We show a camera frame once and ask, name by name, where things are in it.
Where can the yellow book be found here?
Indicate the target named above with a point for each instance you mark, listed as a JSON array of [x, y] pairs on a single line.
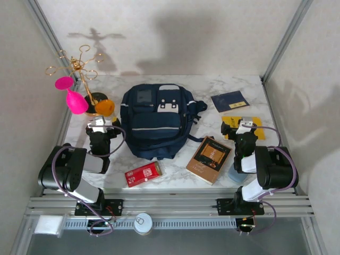
[[259, 130]]

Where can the navy blue book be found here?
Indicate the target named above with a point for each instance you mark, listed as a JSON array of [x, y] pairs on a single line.
[[230, 102]]

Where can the brown book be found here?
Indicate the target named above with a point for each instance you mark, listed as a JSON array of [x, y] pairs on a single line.
[[210, 159]]

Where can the navy blue backpack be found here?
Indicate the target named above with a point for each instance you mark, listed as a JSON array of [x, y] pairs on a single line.
[[156, 127]]

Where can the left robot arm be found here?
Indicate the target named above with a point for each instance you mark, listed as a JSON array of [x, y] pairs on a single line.
[[90, 192]]

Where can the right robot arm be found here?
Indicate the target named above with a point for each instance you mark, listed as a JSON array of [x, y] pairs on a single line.
[[252, 191]]

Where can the orange cup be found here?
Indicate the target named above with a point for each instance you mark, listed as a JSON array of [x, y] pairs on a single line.
[[105, 107]]

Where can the blue-grey case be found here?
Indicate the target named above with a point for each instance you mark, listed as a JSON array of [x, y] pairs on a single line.
[[235, 176]]

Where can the pink goblet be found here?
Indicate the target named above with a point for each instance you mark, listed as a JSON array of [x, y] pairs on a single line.
[[75, 102]]

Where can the red box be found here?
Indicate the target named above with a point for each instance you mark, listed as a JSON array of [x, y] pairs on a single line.
[[143, 174]]

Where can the tin can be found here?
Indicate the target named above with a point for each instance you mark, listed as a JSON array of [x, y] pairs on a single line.
[[143, 223]]

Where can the white foam block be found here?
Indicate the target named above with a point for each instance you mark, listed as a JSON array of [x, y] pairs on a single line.
[[48, 225]]

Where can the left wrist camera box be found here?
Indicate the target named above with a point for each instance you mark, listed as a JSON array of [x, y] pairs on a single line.
[[99, 123]]

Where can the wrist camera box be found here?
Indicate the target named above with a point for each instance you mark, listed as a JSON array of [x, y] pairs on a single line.
[[245, 125], [99, 123]]

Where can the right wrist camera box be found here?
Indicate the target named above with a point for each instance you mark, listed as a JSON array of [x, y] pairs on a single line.
[[245, 125]]

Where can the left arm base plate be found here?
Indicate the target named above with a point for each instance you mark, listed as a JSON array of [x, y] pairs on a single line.
[[117, 207]]

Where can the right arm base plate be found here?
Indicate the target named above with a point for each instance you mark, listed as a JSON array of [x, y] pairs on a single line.
[[224, 207]]

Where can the aluminium rail frame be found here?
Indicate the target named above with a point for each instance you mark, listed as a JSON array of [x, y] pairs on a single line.
[[172, 204]]

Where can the aluminium frame post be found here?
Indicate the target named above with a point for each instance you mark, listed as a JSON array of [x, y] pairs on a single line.
[[285, 40], [53, 40]]

